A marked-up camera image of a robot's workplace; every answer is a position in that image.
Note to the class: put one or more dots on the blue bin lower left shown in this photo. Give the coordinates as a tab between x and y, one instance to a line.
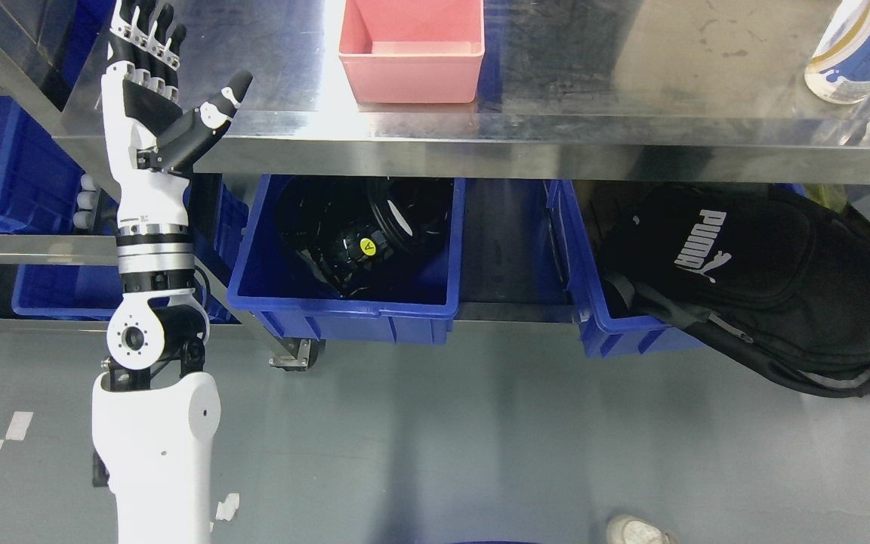
92	292

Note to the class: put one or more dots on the blue bin with black parts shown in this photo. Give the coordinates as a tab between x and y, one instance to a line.
264	283

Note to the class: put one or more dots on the stainless steel table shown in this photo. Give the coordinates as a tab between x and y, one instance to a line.
588	90

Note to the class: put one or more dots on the white shoe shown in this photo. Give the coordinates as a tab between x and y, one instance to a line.
632	529

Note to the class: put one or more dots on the black round machine part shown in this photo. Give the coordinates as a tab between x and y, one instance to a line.
362	237

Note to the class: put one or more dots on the plastic bottle blue label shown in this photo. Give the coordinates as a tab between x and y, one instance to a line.
839	69

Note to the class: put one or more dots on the black Puma backpack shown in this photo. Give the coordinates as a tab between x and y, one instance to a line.
767	277

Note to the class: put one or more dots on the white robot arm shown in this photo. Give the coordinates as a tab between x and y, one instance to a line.
155	409

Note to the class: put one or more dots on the blue bin under backpack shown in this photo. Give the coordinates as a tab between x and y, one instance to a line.
601	333

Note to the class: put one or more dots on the blue bin far left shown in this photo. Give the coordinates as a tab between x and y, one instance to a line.
39	182

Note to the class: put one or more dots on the pink plastic storage box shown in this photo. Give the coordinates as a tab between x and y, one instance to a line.
413	52

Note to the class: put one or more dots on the table caster wheel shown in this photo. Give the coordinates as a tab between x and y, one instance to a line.
296	354

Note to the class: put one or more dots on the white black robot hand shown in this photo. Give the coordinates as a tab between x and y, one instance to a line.
152	143

